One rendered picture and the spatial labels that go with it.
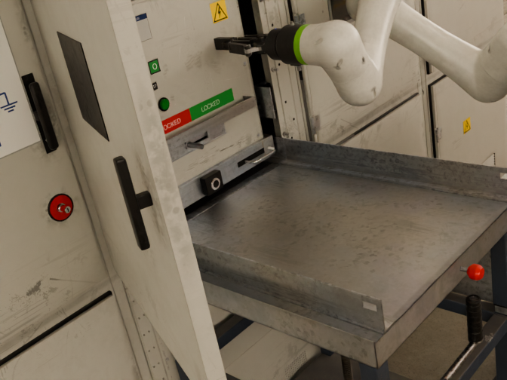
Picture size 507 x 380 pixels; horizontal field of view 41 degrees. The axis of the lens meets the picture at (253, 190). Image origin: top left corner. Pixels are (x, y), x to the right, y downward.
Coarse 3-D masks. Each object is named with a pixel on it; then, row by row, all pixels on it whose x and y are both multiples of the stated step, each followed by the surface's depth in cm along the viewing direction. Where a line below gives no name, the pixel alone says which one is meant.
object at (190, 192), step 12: (252, 144) 192; (240, 156) 188; (252, 156) 192; (216, 168) 182; (228, 168) 185; (240, 168) 189; (192, 180) 176; (228, 180) 186; (180, 192) 174; (192, 192) 177
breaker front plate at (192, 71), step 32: (160, 0) 161; (192, 0) 168; (160, 32) 163; (192, 32) 170; (224, 32) 178; (160, 64) 164; (192, 64) 172; (224, 64) 180; (160, 96) 166; (192, 96) 173; (224, 128) 183; (256, 128) 193; (192, 160) 177
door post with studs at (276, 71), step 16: (256, 0) 183; (272, 0) 183; (256, 16) 185; (272, 16) 184; (272, 64) 188; (272, 80) 189; (288, 80) 193; (272, 96) 197; (288, 96) 194; (288, 112) 195; (288, 128) 196
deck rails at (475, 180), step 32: (288, 160) 196; (320, 160) 189; (352, 160) 181; (384, 160) 173; (416, 160) 167; (448, 160) 161; (448, 192) 160; (480, 192) 157; (224, 256) 141; (256, 288) 138; (288, 288) 131; (320, 288) 124; (352, 320) 122; (384, 320) 120
